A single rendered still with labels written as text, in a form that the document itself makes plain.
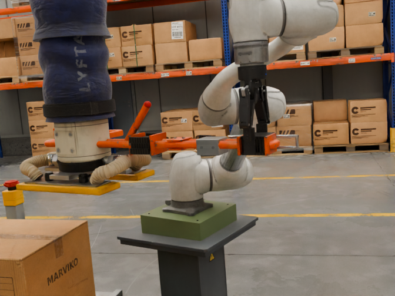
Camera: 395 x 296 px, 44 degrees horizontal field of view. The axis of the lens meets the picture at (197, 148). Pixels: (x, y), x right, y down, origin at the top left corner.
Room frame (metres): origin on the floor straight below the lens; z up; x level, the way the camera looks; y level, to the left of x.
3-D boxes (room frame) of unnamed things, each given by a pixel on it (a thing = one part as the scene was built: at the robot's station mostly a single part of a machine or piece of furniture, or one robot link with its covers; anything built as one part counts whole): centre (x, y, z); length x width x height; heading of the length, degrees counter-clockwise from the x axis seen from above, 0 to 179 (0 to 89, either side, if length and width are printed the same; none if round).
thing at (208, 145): (1.36, -0.04, 1.26); 0.07 x 0.07 x 0.04; 61
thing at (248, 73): (1.30, -0.16, 1.43); 0.08 x 0.07 x 0.09; 150
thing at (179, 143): (1.60, 0.14, 1.27); 0.93 x 0.30 x 0.04; 61
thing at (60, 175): (1.59, 0.37, 1.20); 0.34 x 0.25 x 0.06; 61
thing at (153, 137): (1.47, 0.15, 1.27); 0.10 x 0.08 x 0.06; 151
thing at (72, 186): (1.50, 0.41, 1.16); 0.34 x 0.10 x 0.05; 61
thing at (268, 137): (1.29, -0.16, 1.27); 0.08 x 0.07 x 0.05; 61
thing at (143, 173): (1.67, 0.32, 1.16); 0.34 x 0.10 x 0.05; 61
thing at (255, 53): (1.30, -0.16, 1.50); 0.09 x 0.09 x 0.06
